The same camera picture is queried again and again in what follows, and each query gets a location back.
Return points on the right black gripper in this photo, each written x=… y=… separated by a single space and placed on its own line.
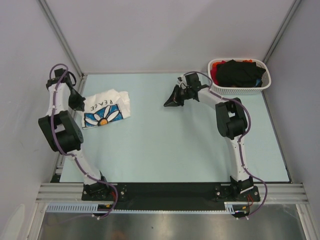
x=175 y=100

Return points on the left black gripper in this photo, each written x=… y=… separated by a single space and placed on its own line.
x=79 y=105

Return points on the white daisy print t-shirt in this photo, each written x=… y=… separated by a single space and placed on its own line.
x=104 y=108

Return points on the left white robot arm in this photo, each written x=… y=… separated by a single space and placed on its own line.
x=62 y=132

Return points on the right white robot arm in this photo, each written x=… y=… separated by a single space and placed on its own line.
x=232 y=120

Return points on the red garment in basket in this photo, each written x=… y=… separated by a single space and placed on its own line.
x=214 y=71

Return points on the white plastic laundry basket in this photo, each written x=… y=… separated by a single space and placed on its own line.
x=266 y=79

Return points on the black t-shirt in basket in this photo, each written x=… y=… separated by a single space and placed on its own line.
x=239 y=74

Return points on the blue garment in basket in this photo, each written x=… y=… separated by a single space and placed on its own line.
x=258 y=83

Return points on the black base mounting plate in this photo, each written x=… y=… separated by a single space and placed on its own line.
x=176 y=196

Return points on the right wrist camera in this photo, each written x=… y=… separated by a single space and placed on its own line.
x=189 y=80

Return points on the white slotted cable duct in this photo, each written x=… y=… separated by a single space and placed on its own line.
x=72 y=208

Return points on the aluminium frame rail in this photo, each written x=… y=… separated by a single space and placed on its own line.
x=277 y=193

